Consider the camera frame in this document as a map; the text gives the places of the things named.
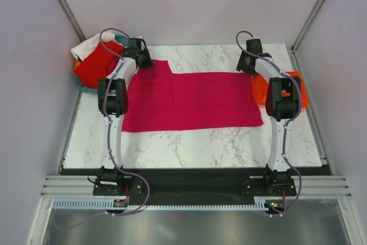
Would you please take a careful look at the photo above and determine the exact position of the magenta t shirt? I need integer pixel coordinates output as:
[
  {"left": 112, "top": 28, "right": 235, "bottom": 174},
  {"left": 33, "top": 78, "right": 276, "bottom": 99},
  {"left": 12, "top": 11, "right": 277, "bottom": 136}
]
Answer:
[{"left": 122, "top": 60, "right": 263, "bottom": 133}]

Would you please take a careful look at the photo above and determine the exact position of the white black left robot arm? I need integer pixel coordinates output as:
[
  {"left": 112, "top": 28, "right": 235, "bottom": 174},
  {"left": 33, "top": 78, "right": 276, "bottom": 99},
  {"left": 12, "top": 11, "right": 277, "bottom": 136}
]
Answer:
[{"left": 93, "top": 37, "right": 154, "bottom": 196}]

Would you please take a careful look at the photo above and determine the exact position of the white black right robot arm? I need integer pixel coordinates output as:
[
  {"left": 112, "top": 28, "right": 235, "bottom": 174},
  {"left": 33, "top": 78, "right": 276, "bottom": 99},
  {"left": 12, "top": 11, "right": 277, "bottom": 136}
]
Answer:
[{"left": 236, "top": 37, "right": 302, "bottom": 196}]

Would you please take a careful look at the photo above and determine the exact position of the folded orange t shirt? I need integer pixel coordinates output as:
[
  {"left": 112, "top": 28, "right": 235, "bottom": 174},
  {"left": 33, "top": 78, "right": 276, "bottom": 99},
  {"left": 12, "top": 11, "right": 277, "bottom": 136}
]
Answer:
[{"left": 251, "top": 71, "right": 309, "bottom": 108}]

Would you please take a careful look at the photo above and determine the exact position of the teal laundry basket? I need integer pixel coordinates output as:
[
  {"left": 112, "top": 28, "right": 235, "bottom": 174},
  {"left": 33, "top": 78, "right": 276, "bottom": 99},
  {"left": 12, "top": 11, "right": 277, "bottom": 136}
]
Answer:
[{"left": 74, "top": 41, "right": 125, "bottom": 95}]

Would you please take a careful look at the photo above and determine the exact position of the red t shirt in basket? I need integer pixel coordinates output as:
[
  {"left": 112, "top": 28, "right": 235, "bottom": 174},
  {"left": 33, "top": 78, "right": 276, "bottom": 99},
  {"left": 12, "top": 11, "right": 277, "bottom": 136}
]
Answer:
[{"left": 73, "top": 43, "right": 119, "bottom": 89}]

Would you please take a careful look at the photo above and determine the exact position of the white black t shirt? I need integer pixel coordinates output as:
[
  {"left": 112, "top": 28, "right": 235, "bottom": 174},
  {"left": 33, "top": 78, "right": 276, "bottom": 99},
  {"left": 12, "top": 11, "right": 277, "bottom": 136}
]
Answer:
[{"left": 71, "top": 31, "right": 128, "bottom": 68}]

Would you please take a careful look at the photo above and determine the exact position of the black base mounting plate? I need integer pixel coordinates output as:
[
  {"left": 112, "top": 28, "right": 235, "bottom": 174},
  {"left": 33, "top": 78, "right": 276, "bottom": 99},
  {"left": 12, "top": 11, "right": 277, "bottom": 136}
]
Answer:
[{"left": 61, "top": 165, "right": 331, "bottom": 205}]

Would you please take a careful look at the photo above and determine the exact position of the right aluminium corner post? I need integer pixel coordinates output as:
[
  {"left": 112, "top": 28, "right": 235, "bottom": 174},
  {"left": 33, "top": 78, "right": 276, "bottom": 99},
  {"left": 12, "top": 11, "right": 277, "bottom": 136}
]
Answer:
[{"left": 289, "top": 0, "right": 327, "bottom": 53}]

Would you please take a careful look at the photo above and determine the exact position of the aluminium corner post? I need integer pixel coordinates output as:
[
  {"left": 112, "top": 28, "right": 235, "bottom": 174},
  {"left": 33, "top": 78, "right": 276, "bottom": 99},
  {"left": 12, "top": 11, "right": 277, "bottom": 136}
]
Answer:
[
  {"left": 56, "top": 0, "right": 85, "bottom": 41},
  {"left": 289, "top": 0, "right": 327, "bottom": 53}
]

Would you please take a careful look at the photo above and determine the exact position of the left aluminium corner post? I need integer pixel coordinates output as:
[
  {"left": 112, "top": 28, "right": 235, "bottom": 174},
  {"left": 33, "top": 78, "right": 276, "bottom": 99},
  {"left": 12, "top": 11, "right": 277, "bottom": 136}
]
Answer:
[{"left": 56, "top": 0, "right": 85, "bottom": 41}]

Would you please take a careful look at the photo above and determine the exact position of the white slotted cable duct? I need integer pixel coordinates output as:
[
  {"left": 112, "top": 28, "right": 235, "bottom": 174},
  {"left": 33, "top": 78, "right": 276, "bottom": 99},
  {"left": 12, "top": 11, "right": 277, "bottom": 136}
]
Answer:
[{"left": 53, "top": 197, "right": 284, "bottom": 211}]

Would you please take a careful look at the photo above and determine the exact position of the aluminium frame rail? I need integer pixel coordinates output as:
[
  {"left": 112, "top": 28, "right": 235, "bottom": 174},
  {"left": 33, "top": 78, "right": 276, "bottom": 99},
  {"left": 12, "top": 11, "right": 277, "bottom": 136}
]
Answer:
[{"left": 41, "top": 176, "right": 352, "bottom": 199}]

